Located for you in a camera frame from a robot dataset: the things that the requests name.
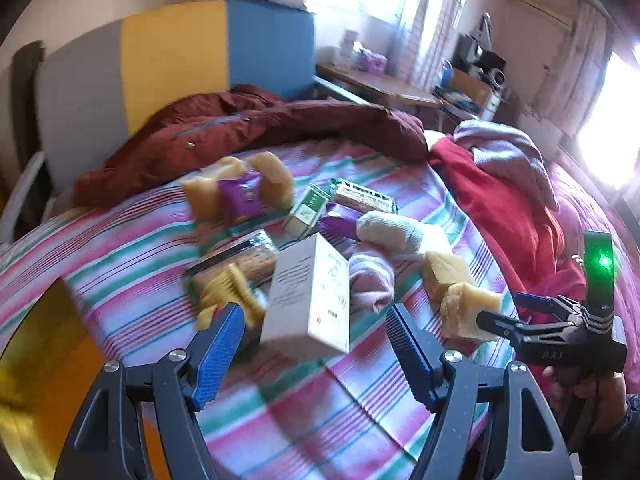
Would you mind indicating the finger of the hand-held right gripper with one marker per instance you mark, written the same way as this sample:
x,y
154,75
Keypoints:
x,y
537,301
500,327

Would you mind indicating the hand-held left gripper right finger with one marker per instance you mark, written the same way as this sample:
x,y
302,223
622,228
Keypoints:
x,y
410,355

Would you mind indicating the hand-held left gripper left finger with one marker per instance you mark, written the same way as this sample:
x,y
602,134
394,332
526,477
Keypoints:
x,y
220,355

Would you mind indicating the yellow foam sponge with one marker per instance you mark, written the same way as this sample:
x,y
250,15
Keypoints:
x,y
445,272
275,175
465,310
200,195

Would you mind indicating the yellow snack packet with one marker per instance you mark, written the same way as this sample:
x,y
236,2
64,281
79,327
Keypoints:
x,y
230,285

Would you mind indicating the pink sock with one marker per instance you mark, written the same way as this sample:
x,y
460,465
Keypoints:
x,y
370,280

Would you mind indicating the white carton box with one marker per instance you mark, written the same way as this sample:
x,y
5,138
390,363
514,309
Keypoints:
x,y
295,300

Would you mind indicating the green-ended cracker packet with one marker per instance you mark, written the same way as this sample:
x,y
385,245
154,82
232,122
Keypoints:
x,y
245,255
362,195

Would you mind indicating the white sock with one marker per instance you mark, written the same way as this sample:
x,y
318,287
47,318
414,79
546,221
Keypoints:
x,y
390,232

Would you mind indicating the small green white box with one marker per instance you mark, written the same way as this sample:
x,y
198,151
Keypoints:
x,y
307,210

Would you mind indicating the gold metal tin tray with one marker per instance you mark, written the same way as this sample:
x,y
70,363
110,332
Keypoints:
x,y
45,360

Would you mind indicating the person's right forearm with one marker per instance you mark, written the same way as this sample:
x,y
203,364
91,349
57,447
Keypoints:
x,y
631,420

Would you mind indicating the person's right hand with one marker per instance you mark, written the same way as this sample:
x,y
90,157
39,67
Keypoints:
x,y
607,400

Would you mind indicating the striped bed sheet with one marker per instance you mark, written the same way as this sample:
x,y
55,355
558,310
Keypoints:
x,y
310,410

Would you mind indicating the magenta blanket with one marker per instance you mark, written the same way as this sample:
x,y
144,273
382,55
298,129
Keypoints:
x,y
585,200

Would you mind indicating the red cloth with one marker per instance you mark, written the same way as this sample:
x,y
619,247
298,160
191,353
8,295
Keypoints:
x,y
500,195

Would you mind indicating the pale pink white garment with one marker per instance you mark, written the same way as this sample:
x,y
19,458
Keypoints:
x,y
505,155

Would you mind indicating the cluttered side shelf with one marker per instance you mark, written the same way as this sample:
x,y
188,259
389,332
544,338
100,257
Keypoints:
x,y
475,85

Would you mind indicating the maroon padded jacket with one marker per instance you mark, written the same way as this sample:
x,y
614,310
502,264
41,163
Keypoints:
x,y
300,125

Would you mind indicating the grey chair armrest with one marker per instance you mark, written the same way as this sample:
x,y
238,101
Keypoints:
x,y
25,195

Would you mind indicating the wooden desk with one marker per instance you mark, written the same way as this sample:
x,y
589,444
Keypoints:
x,y
380,87

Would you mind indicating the purple box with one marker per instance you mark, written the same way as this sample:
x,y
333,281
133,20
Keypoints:
x,y
374,62

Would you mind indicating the pale striped curtain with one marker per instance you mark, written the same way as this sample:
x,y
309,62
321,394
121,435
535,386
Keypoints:
x,y
440,25

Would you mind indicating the tricolour padded headboard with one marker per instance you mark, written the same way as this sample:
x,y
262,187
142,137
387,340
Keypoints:
x,y
175,55

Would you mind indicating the small white drawer box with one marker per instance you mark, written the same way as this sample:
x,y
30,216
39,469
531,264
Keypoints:
x,y
350,42

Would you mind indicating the dark rolled mat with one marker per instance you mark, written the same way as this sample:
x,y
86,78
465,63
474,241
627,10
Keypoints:
x,y
27,90

